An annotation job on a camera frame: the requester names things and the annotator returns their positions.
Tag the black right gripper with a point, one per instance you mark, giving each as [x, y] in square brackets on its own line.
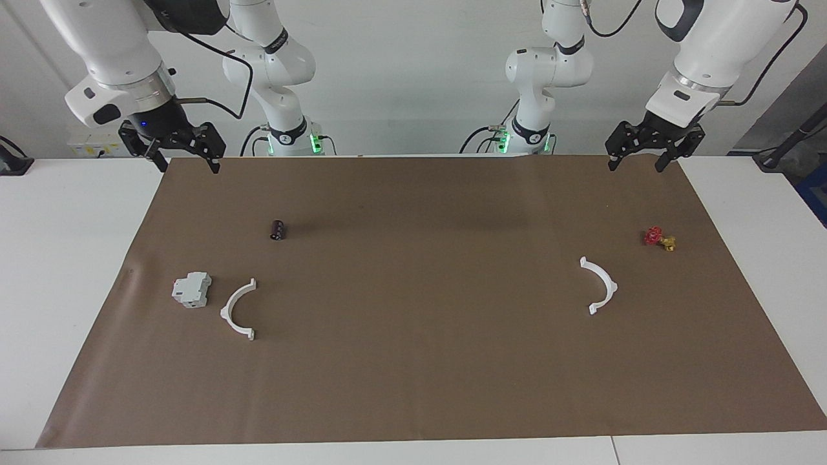
[165, 129]

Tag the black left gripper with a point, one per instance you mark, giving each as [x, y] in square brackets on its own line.
[656, 137]

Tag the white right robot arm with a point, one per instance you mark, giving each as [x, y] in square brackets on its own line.
[103, 39]

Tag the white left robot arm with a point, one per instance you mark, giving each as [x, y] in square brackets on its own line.
[723, 39]

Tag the red and yellow valve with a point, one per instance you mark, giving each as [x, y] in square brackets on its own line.
[654, 236]

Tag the white power strip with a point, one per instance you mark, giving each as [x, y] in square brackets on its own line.
[87, 145]

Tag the black cylindrical capacitor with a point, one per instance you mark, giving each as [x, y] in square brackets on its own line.
[278, 230]

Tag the white circuit breaker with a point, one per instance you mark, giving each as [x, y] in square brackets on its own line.
[190, 290]

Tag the black tripod stand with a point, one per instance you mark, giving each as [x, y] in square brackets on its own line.
[785, 145]

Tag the black device on table edge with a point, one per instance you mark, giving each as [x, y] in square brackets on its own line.
[16, 165]

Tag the blue box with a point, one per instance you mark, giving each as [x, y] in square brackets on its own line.
[815, 194]

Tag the brown paper mat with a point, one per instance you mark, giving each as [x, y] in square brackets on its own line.
[413, 361]

